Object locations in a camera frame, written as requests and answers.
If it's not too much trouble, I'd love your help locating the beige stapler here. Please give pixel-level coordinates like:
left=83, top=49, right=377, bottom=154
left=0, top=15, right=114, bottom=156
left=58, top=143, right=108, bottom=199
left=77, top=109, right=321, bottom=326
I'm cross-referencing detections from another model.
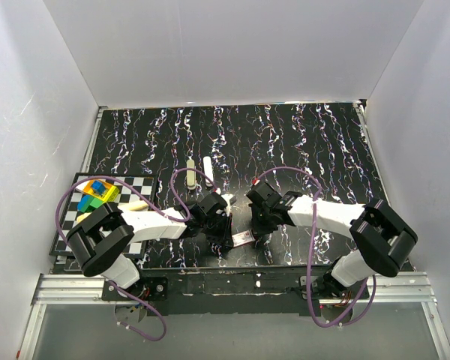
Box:
left=186, top=158, right=197, bottom=191

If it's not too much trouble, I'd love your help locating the white stapler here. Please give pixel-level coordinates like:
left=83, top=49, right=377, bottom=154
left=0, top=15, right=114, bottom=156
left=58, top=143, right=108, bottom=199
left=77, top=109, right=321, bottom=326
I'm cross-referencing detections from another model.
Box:
left=202, top=156, right=214, bottom=188

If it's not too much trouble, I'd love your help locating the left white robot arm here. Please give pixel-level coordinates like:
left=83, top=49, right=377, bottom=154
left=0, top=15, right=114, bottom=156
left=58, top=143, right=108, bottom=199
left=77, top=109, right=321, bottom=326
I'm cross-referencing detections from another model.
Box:
left=66, top=192, right=236, bottom=300

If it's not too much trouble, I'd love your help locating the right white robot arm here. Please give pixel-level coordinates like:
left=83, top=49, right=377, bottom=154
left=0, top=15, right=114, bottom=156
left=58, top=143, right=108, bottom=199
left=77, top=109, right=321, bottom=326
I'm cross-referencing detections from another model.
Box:
left=247, top=181, right=418, bottom=299

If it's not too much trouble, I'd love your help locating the beige wooden peg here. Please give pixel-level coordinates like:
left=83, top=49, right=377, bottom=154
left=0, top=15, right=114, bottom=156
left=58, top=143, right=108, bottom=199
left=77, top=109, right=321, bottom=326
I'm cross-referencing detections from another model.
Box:
left=76, top=200, right=149, bottom=223

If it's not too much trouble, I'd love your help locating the colourful toy block stack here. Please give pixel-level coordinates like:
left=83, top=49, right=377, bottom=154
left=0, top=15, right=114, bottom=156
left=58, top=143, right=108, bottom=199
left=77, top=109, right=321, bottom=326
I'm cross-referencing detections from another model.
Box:
left=75, top=179, right=120, bottom=213

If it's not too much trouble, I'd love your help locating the checkered board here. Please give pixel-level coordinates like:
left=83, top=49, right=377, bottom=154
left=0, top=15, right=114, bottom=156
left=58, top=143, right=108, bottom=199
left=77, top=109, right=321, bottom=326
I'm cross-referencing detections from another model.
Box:
left=49, top=174, right=157, bottom=259

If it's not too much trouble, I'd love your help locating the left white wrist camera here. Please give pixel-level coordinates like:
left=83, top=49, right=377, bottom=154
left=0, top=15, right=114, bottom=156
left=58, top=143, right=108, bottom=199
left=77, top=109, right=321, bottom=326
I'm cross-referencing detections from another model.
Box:
left=214, top=190, right=236, bottom=217

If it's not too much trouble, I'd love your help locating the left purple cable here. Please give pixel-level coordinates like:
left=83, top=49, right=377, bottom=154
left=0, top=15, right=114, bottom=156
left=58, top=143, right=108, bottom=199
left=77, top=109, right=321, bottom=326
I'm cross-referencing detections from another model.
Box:
left=55, top=167, right=221, bottom=247

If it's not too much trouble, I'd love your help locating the purple cable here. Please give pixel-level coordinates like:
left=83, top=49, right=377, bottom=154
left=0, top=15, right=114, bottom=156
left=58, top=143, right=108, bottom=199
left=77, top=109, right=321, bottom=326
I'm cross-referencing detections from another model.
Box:
left=253, top=166, right=378, bottom=328
left=55, top=167, right=221, bottom=247

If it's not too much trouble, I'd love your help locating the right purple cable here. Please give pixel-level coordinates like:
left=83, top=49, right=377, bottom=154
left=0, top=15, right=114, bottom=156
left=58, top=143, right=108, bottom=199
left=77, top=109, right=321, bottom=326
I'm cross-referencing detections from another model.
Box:
left=253, top=166, right=378, bottom=328

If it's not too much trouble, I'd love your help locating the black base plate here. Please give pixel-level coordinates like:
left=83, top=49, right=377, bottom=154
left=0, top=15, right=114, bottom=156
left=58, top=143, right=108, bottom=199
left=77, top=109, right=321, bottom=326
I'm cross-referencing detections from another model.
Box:
left=100, top=265, right=372, bottom=318

